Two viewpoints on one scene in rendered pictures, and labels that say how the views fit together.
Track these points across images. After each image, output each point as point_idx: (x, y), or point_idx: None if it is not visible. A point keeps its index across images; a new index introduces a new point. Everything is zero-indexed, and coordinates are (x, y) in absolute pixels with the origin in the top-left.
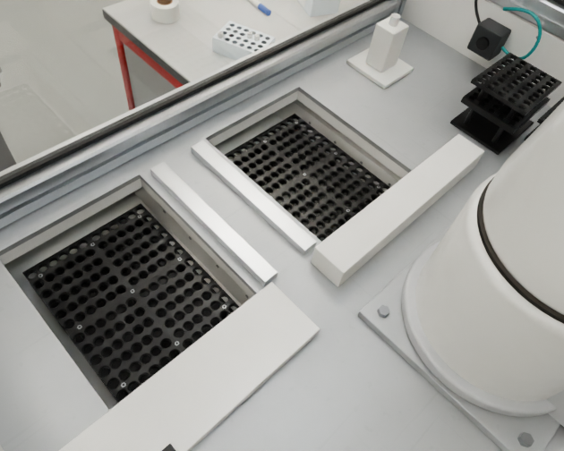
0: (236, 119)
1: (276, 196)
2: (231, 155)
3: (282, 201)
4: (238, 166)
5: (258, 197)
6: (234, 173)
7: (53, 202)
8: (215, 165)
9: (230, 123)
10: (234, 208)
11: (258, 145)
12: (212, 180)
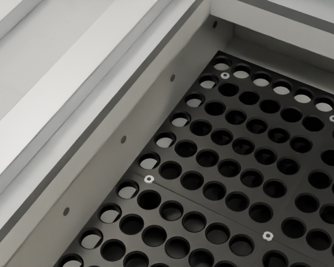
0: (309, 11)
1: (157, 189)
2: (249, 72)
3: (187, 229)
4: (217, 92)
5: (42, 103)
6: (105, 42)
7: None
8: (114, 7)
9: (286, 6)
10: (16, 81)
11: (310, 109)
12: (88, 25)
